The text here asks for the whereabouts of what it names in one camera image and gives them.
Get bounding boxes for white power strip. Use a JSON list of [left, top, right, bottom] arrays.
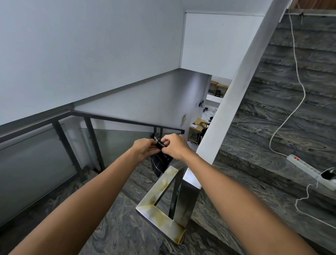
[[286, 153, 336, 192]]

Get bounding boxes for small wooden table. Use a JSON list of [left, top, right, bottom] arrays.
[[188, 117, 210, 145]]

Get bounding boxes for white table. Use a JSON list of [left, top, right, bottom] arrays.
[[205, 94, 224, 106]]

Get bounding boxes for white cable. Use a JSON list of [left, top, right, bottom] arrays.
[[268, 9, 307, 158], [294, 181, 336, 229]]

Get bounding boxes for dark plaid cloth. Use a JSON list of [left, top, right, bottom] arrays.
[[150, 135, 174, 178]]

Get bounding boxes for dark metal stair railing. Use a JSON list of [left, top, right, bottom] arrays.
[[0, 109, 185, 144]]

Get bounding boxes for person's right forearm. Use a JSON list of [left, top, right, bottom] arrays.
[[182, 152, 320, 255]]

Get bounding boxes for person's left forearm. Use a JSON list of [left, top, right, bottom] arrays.
[[8, 152, 144, 255]]

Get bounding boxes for steel stair handrail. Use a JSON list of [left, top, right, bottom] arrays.
[[135, 0, 292, 245]]

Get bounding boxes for glass railing panel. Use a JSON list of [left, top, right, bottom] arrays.
[[93, 128, 158, 168], [0, 126, 79, 226]]

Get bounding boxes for brown wooden door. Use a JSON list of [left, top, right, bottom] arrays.
[[291, 0, 336, 11]]

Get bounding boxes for person's right hand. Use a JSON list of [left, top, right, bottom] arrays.
[[160, 133, 194, 161]]

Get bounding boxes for person's left hand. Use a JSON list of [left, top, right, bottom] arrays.
[[130, 138, 162, 163]]

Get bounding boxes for black charger plug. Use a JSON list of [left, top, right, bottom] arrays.
[[321, 168, 336, 181]]

